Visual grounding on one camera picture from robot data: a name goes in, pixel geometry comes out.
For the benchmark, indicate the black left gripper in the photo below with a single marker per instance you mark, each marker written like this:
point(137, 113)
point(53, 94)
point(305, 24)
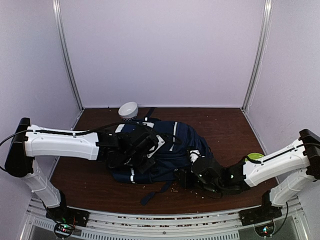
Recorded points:
point(143, 168)

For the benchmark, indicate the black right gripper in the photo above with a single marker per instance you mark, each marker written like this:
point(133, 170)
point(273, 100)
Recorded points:
point(185, 181)

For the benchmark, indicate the navy blue student backpack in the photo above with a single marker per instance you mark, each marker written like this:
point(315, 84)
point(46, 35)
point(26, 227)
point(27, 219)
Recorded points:
point(165, 155)

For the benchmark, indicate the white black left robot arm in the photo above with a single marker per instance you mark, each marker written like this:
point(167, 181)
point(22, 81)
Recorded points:
point(117, 148)

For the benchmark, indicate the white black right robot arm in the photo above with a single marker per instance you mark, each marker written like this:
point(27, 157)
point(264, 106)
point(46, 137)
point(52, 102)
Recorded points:
point(301, 159)

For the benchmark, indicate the white patterned ceramic bowl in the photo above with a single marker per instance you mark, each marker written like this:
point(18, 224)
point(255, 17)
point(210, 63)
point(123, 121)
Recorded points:
point(128, 111)

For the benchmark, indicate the green plate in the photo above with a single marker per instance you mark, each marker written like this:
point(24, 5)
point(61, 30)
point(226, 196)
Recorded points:
point(254, 157)

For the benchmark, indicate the front aluminium rail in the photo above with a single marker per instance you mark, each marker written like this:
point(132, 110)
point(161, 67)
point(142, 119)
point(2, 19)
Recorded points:
point(219, 225)

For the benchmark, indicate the right aluminium frame post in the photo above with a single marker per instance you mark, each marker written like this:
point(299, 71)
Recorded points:
point(261, 46)

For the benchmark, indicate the aluminium frame post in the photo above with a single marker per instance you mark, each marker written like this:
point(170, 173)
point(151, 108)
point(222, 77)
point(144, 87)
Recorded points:
point(261, 46)
point(65, 53)

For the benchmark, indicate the left aluminium frame post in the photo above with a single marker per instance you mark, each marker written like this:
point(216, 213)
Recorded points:
point(65, 53)

